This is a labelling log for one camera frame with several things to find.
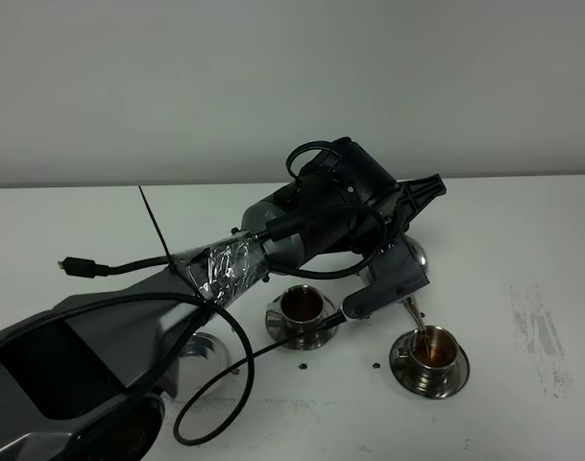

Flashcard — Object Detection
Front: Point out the steel cup saucer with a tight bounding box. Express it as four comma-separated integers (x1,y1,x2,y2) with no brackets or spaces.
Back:
389,330,471,400
264,295,338,351

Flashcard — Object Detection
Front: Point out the left steel cup saucer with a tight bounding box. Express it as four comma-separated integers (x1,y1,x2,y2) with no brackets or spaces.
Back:
264,295,338,351

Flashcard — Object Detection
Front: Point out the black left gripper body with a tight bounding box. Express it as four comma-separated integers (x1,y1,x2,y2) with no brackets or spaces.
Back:
366,174,447,247

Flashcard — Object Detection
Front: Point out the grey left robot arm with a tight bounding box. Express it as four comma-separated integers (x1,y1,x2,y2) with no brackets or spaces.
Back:
0,137,447,460

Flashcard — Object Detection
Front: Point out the left steel teacup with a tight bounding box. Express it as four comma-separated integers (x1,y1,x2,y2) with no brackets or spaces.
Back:
265,285,326,329

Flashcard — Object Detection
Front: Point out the stainless steel teapot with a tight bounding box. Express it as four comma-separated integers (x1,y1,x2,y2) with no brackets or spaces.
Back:
360,232,428,330

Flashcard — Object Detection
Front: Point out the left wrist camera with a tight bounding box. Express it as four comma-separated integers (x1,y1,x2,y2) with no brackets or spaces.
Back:
341,234,429,320

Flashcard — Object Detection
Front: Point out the black zip tie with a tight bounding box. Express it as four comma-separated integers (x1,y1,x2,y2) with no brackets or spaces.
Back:
138,185,213,313

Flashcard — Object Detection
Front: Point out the steel teacup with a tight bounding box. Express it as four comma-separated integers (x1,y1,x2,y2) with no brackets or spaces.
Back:
265,285,326,329
397,326,459,371

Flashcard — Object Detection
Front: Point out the right steel teacup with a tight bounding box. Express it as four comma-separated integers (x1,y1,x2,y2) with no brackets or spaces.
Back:
397,326,459,371

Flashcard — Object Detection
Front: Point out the steel teapot saucer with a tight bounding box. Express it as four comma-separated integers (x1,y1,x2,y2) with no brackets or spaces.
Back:
179,332,231,389

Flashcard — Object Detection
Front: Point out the thin black looped cable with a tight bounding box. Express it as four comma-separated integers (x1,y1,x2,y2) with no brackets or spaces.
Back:
285,139,344,193

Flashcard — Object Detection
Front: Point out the right steel cup saucer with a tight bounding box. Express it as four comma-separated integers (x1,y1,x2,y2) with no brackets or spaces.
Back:
389,330,471,400

